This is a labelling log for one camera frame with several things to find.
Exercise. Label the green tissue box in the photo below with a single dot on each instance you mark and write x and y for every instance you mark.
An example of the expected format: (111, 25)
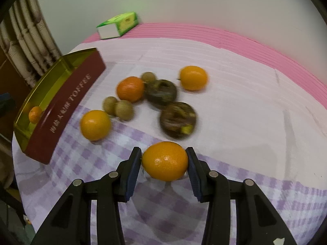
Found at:
(120, 25)

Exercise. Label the yellow-orange kumquat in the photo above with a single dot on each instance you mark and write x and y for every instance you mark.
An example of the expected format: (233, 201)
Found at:
(164, 161)
(193, 77)
(35, 114)
(95, 125)

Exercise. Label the beige patterned curtain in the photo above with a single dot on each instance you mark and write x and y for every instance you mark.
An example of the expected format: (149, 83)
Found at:
(28, 38)

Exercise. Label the dark water chestnut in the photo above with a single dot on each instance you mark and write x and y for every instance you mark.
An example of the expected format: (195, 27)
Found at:
(161, 94)
(178, 120)

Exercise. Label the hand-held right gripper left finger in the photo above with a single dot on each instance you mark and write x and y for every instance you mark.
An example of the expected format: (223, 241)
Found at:
(132, 178)

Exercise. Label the deep orange mandarin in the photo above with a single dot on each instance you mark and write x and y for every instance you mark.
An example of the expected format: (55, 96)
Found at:
(129, 89)

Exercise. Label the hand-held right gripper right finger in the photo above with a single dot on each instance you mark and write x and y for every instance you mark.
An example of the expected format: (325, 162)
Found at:
(195, 181)

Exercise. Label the brown longan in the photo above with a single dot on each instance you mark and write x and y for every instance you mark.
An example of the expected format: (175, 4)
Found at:
(124, 110)
(109, 105)
(148, 77)

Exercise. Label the pink mat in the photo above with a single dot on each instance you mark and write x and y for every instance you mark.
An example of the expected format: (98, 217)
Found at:
(255, 46)

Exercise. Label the brown wooden furniture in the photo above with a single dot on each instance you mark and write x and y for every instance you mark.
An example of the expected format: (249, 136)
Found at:
(11, 79)

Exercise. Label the red and gold tin box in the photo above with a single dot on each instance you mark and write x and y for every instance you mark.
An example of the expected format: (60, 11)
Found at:
(66, 107)

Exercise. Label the white and purple checkered cloth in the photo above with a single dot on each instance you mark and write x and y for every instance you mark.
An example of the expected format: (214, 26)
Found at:
(230, 112)

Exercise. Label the dark blue object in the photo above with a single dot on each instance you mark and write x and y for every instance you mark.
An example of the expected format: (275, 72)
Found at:
(5, 101)

